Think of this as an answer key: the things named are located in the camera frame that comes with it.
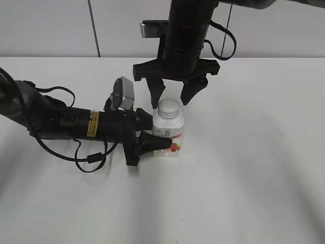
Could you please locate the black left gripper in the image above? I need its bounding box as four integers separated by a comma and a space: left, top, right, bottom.
97, 108, 172, 166

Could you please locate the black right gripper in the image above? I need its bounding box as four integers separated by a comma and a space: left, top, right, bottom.
133, 48, 220, 109

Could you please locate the white bottle cap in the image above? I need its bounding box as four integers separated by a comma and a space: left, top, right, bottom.
157, 98, 180, 119

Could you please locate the white yili changqing yogurt bottle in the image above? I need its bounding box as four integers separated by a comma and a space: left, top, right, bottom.
152, 110, 184, 158

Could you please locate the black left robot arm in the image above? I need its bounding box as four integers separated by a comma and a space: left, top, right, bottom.
1, 70, 172, 168

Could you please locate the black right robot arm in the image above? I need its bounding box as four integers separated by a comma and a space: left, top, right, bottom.
133, 0, 237, 109

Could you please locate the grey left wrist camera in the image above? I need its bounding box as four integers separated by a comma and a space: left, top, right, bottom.
110, 76, 135, 110

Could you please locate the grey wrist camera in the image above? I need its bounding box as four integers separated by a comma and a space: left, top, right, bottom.
140, 20, 168, 38
110, 76, 135, 110

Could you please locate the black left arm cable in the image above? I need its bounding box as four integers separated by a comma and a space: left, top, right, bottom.
0, 71, 122, 173

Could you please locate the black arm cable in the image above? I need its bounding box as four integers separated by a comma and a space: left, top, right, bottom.
203, 19, 238, 61
0, 71, 122, 173

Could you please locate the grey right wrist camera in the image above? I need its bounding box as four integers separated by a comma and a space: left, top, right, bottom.
140, 20, 168, 38

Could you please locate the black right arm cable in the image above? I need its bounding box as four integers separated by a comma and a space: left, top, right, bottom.
203, 19, 238, 61

